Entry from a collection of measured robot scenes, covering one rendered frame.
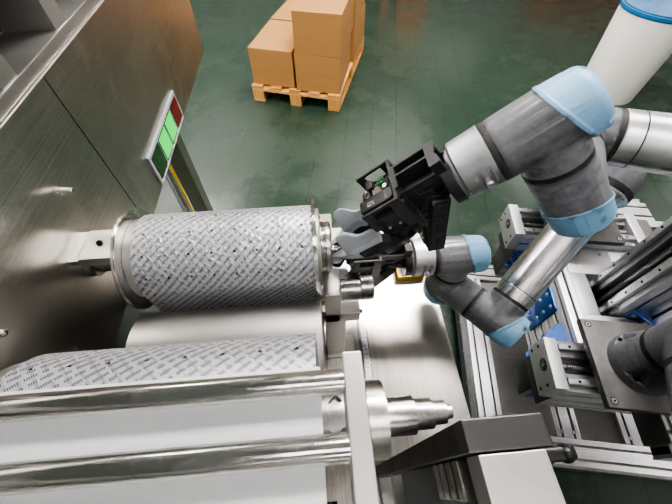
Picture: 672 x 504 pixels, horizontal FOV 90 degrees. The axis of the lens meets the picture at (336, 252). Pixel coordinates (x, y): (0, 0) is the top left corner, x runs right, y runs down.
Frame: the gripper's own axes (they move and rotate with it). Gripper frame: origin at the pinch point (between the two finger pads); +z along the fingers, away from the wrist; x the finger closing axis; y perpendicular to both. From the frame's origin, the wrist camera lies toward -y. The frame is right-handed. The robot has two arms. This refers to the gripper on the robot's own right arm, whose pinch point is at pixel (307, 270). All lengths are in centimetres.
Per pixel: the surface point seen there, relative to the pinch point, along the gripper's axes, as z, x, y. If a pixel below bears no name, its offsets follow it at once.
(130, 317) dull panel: 30.8, 8.8, 2.4
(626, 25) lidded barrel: -243, -231, -52
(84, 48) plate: 30.5, -21.1, 33.1
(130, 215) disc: 22.9, 2.9, 21.8
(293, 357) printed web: -0.3, 27.4, 31.0
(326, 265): -3.6, 9.7, 16.3
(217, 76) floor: 84, -292, -109
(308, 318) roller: -0.7, 16.7, 14.3
